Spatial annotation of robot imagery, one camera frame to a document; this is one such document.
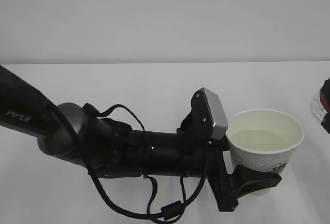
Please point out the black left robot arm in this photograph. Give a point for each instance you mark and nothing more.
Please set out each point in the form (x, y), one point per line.
(89, 138)

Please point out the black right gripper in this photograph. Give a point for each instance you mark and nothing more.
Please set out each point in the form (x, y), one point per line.
(325, 101)

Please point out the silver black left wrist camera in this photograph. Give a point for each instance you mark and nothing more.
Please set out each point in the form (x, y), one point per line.
(207, 120)

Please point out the clear Nongfu Spring water bottle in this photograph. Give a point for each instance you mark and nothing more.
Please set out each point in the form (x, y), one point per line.
(316, 108)

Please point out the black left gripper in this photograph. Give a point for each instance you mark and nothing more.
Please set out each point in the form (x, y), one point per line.
(206, 161)

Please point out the white paper cup green print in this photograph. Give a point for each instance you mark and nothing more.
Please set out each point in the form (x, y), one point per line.
(263, 139)

